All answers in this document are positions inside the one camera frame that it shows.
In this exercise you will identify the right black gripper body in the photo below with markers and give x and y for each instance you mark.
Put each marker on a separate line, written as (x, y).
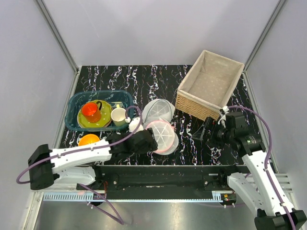
(218, 135)

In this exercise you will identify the grey-trimmed mesh laundry bag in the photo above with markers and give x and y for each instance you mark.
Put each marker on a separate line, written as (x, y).
(158, 109)

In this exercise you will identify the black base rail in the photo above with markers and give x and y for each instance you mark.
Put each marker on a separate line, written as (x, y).
(162, 182)

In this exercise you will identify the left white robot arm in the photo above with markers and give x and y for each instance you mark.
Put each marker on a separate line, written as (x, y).
(47, 164)

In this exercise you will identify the wicker basket with liner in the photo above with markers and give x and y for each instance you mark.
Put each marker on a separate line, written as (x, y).
(208, 85)

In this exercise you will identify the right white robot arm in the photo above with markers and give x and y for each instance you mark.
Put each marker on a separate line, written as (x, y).
(266, 199)

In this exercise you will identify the teal plastic tub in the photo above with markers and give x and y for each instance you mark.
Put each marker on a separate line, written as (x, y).
(116, 98)

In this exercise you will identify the orange bowl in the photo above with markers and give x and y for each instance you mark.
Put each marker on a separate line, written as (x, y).
(88, 139)

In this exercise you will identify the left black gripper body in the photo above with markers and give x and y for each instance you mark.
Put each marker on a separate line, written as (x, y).
(150, 147)

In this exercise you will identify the pink-trimmed mesh laundry bag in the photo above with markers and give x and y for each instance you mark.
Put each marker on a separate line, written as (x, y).
(164, 135)

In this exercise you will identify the orange mug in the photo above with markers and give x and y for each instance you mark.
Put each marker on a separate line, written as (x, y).
(91, 112)

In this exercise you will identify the yellow-green plate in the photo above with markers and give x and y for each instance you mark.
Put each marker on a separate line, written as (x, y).
(105, 110)

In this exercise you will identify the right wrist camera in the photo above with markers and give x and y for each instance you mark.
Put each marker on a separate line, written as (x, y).
(224, 112)

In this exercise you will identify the cream mug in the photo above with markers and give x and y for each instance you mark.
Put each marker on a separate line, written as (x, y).
(118, 116)

